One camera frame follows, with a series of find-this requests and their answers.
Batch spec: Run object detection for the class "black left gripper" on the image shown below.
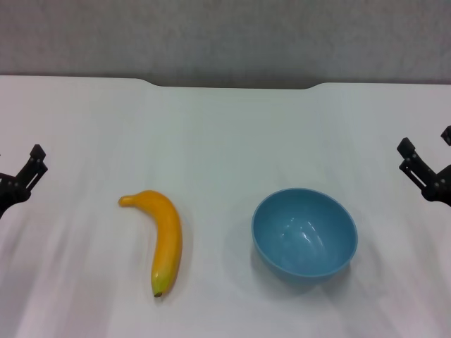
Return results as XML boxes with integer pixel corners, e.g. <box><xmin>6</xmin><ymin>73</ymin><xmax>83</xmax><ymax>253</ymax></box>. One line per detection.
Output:
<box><xmin>0</xmin><ymin>144</ymin><xmax>49</xmax><ymax>220</ymax></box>

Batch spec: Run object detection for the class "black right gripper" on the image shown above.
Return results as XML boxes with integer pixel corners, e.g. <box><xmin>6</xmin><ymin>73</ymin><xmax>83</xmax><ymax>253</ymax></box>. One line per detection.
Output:
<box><xmin>397</xmin><ymin>125</ymin><xmax>451</xmax><ymax>206</ymax></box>

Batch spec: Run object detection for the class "yellow banana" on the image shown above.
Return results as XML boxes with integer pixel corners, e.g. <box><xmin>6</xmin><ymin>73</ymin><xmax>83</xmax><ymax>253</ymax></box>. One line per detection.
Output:
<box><xmin>118</xmin><ymin>189</ymin><xmax>183</xmax><ymax>299</ymax></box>

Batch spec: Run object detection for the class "blue plastic bowl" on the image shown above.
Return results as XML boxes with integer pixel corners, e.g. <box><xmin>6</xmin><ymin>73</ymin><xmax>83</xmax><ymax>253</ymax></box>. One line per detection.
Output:
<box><xmin>251</xmin><ymin>187</ymin><xmax>359</xmax><ymax>285</ymax></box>

